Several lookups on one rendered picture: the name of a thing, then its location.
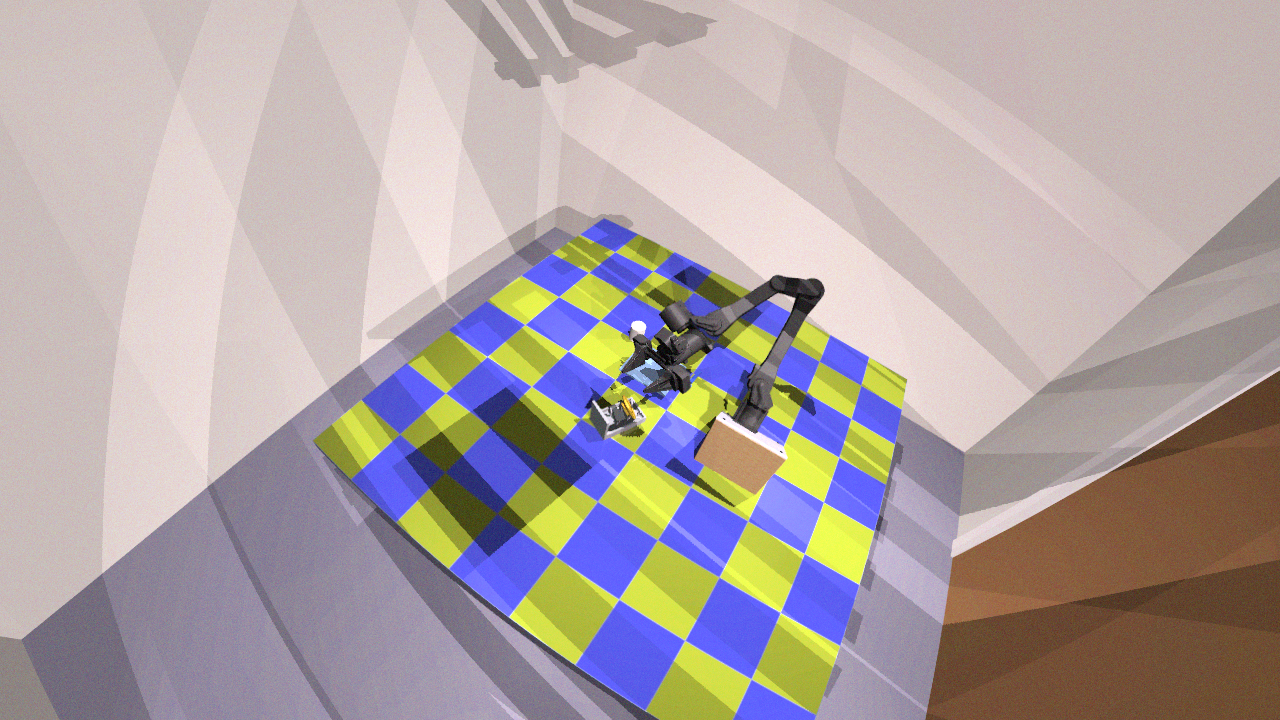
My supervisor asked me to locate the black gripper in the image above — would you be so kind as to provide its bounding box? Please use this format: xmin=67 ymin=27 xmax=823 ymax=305
xmin=622 ymin=334 xmax=692 ymax=395

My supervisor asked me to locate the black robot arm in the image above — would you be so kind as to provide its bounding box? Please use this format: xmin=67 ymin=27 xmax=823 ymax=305
xmin=654 ymin=274 xmax=826 ymax=434

